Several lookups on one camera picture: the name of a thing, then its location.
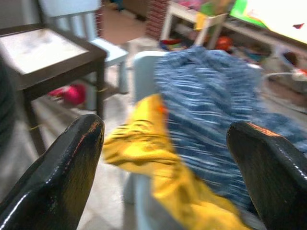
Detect yellow garment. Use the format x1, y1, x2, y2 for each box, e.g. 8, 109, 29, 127
102, 93, 252, 230

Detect brown wooden chair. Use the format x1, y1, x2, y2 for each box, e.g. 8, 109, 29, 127
0, 0, 108, 156

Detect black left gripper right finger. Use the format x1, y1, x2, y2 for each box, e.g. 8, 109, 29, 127
226, 121, 307, 230

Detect red ball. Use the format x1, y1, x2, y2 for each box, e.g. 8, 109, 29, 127
215, 35, 234, 50

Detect white toy table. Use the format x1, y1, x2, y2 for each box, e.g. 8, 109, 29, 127
160, 2, 230, 50

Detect brick pattern cardboard board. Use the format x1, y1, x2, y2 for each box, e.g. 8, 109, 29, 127
146, 0, 174, 41

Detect white television stand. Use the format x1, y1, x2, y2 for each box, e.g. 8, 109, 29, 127
223, 21, 307, 63

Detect blue plaid shorts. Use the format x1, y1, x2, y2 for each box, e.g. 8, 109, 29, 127
153, 45, 307, 214

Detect light blue child chair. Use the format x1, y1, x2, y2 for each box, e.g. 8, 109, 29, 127
39, 0, 130, 94

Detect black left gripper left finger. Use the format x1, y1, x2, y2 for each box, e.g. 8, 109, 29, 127
0, 114, 105, 230

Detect pink toy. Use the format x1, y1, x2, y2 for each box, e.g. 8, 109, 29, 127
47, 83, 87, 106

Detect white laundry basket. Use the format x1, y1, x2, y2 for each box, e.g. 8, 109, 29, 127
123, 51, 267, 230

